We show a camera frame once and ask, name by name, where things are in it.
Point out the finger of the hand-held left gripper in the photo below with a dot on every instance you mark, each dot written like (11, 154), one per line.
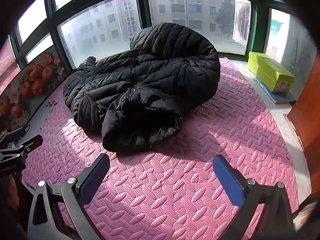
(16, 132)
(32, 142)

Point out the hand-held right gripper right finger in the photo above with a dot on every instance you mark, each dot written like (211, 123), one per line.
(228, 180)

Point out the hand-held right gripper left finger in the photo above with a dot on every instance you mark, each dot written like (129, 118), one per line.
(96, 177)

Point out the black puffer jacket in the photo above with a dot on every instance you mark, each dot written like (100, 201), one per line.
(150, 80)

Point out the pink foam puzzle mat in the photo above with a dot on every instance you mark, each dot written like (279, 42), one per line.
(175, 180)

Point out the apple print carton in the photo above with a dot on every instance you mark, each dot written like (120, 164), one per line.
(32, 80)

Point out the brown wooden panel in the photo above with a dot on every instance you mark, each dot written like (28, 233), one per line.
(307, 117)

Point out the yellow-green cardboard box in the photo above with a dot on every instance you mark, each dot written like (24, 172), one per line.
(270, 72)

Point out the grey apartment building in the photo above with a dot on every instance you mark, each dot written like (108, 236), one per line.
(110, 22)

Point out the white sign with teal print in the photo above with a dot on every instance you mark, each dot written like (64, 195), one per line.
(278, 35)

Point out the white air conditioner unit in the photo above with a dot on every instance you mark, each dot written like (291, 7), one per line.
(241, 22)

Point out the tree outside window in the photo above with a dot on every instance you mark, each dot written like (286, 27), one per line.
(225, 20)

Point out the beige apartment building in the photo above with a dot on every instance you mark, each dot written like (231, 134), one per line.
(190, 7)

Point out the green window frame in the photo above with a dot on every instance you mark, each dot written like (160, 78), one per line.
(143, 10)

